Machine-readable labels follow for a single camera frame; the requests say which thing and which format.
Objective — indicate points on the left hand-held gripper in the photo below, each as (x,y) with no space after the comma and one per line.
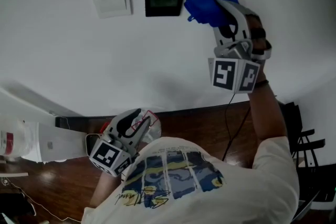
(106,156)

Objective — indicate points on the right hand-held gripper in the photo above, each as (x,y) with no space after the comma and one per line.
(223,74)

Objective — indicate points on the blue cloth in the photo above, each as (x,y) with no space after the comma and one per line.
(204,8)

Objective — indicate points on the black wall control panel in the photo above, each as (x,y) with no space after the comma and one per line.
(163,2)

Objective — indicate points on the person's right forearm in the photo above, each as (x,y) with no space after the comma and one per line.
(266,118)

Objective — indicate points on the person's left forearm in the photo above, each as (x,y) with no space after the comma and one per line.
(105,191)

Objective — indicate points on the person's right hand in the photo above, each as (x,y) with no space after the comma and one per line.
(258,34)

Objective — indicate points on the clear plastic bag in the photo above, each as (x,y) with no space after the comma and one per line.
(153,128)

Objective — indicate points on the small red object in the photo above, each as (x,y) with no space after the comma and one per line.
(105,127)

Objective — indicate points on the black wrist band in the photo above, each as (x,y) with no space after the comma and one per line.
(262,83)

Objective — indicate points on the white bag with red label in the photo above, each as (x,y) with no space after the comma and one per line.
(15,140)

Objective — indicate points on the white printed t-shirt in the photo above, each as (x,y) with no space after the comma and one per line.
(223,196)

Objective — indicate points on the black metal stand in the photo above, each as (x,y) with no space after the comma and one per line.
(312,165)

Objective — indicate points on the grey laptop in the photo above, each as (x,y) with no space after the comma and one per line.
(305,207)

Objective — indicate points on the white wall light switch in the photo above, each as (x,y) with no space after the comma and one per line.
(113,2)

